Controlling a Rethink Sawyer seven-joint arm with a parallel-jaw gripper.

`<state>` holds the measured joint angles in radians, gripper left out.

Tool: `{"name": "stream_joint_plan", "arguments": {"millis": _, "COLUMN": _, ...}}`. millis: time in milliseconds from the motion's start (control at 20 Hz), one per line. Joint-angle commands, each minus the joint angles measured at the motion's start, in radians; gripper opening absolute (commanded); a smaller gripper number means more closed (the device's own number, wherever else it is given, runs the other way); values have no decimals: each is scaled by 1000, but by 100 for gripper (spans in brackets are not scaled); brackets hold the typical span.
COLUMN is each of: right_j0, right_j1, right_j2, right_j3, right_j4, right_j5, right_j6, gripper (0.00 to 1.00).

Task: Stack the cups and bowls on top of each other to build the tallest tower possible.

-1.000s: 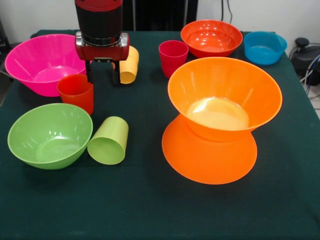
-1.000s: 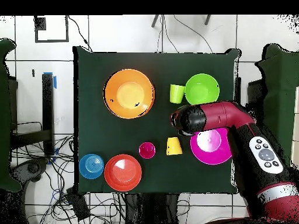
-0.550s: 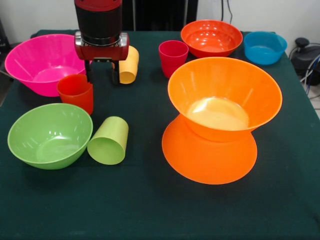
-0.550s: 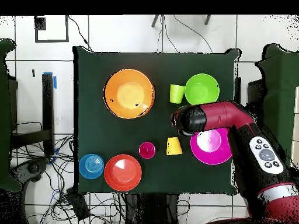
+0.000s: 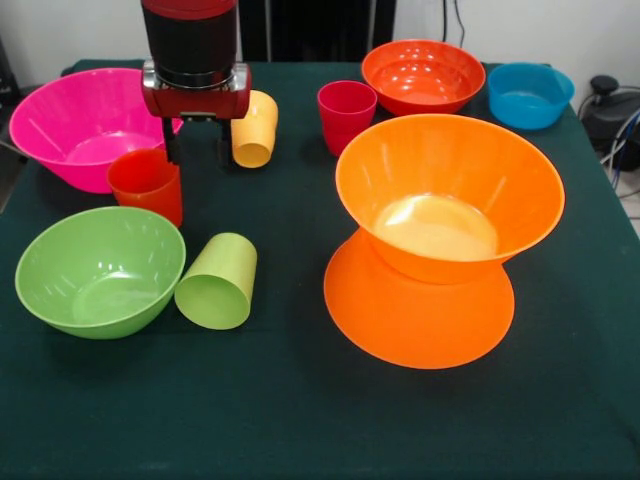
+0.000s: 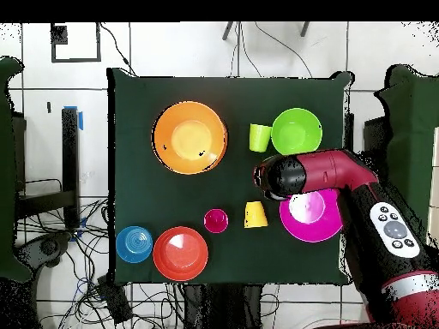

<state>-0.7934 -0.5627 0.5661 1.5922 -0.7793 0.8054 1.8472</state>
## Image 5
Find black equipment box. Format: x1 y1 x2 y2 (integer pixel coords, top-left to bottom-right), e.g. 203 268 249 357
0 34 22 106

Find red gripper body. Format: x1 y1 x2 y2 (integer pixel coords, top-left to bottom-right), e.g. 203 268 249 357
140 60 253 122

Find black hanging cable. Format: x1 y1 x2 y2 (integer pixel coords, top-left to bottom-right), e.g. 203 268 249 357
442 0 467 49

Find tangled floor cables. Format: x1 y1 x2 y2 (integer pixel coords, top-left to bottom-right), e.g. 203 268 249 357
598 107 640 221

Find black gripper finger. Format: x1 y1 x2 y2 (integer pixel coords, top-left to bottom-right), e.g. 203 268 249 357
213 117 234 170
159 116 183 167

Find black cabinet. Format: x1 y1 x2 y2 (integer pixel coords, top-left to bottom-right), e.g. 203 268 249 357
238 0 397 63

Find green plastic cup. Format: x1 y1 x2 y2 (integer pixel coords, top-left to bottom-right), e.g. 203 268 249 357
173 231 259 331

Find magenta plastic cup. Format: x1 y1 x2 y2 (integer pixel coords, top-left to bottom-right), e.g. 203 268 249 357
316 80 379 159

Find blue plastic bowl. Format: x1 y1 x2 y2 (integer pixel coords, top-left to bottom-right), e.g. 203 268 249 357
487 61 576 132

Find red-orange plastic bowl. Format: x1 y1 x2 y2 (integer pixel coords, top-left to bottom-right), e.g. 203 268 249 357
360 39 487 117

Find red plastic cup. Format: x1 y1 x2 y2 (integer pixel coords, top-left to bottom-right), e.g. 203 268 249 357
106 148 184 229

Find green plastic bowl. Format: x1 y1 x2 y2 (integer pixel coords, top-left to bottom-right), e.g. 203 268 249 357
14 205 188 341

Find yellow plastic cup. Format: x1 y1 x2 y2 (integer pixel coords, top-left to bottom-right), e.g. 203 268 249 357
229 89 279 170

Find dark green table cloth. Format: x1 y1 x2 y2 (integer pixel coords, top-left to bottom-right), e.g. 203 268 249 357
0 58 640 480

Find pink plastic bowl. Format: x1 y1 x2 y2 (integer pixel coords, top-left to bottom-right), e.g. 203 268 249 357
8 67 185 195

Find orange plastic bowl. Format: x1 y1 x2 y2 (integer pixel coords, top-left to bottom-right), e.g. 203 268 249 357
323 227 516 371
334 113 567 286

